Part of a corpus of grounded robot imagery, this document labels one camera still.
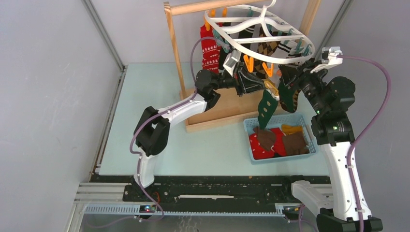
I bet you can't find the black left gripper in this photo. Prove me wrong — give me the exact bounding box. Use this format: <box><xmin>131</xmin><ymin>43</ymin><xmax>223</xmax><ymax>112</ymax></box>
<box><xmin>213</xmin><ymin>61</ymin><xmax>269</xmax><ymax>98</ymax></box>

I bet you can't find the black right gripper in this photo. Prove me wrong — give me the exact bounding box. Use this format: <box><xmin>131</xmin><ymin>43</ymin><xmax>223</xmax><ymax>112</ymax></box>
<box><xmin>278</xmin><ymin>60</ymin><xmax>328</xmax><ymax>115</ymax></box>

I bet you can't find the white sock with black stripes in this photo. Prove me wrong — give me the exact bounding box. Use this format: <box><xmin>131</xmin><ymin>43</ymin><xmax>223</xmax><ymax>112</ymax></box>
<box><xmin>275</xmin><ymin>43</ymin><xmax>292</xmax><ymax>58</ymax></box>

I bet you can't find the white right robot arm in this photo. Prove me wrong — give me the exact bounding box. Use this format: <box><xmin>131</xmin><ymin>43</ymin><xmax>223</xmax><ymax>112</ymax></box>
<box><xmin>279</xmin><ymin>61</ymin><xmax>383</xmax><ymax>232</ymax></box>

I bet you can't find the wooden hanger stand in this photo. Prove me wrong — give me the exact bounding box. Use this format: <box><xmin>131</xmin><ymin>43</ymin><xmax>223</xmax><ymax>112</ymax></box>
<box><xmin>163</xmin><ymin>0</ymin><xmax>322</xmax><ymax>133</ymax></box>

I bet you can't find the white oval clip hanger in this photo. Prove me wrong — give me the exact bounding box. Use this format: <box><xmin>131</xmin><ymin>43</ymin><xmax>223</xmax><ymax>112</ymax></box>
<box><xmin>204</xmin><ymin>1</ymin><xmax>316</xmax><ymax>78</ymax></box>

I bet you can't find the light blue plastic basket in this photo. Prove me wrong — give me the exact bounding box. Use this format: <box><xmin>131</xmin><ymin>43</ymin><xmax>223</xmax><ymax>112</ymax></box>
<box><xmin>243</xmin><ymin>113</ymin><xmax>319</xmax><ymax>163</ymax></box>

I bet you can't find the red patterned sock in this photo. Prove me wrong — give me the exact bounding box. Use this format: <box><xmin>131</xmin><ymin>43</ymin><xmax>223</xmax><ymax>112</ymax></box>
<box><xmin>200</xmin><ymin>23</ymin><xmax>221</xmax><ymax>73</ymax></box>

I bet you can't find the red sock in basket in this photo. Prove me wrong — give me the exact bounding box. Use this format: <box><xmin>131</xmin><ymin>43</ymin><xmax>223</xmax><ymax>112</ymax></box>
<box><xmin>249</xmin><ymin>127</ymin><xmax>287</xmax><ymax>160</ymax></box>

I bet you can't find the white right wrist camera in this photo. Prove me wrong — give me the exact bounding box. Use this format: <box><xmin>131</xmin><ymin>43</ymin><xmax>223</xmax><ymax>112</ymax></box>
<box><xmin>310</xmin><ymin>46</ymin><xmax>343</xmax><ymax>73</ymax></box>

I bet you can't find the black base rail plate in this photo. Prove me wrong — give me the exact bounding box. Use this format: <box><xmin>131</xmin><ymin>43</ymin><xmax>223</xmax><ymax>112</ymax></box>
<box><xmin>122</xmin><ymin>175</ymin><xmax>330</xmax><ymax>214</ymax></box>

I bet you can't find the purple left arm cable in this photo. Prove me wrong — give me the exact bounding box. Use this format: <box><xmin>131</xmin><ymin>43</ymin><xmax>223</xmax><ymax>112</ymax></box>
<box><xmin>129</xmin><ymin>36</ymin><xmax>221</xmax><ymax>221</ymax></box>

